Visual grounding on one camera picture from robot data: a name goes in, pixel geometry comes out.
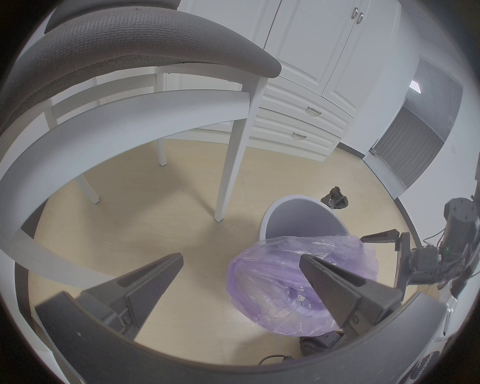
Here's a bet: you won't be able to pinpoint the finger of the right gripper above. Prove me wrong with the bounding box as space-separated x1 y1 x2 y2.
360 229 400 246

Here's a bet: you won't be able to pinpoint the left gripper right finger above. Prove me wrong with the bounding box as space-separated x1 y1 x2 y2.
299 254 403 341

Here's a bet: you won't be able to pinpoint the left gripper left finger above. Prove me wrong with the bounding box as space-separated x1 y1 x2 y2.
79 253 185 341

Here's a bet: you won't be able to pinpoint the black plastic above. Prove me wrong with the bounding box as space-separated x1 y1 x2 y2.
320 185 349 211

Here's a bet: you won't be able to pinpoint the purple plastic bag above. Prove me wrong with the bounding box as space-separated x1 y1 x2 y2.
227 233 379 338

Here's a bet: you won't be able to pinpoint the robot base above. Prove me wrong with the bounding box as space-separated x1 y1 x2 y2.
299 302 458 384

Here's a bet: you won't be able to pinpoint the white trash bin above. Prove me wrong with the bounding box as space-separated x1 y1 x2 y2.
260 194 351 244

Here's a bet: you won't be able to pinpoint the grey curtain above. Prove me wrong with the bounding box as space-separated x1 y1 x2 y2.
375 107 445 190

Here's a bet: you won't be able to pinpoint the white chair grey cushions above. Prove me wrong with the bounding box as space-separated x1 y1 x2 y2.
0 0 283 293

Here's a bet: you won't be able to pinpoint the white wardrobe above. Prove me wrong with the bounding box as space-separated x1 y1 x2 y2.
165 0 402 163

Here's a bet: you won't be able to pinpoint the black cable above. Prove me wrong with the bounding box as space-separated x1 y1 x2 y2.
259 354 297 366

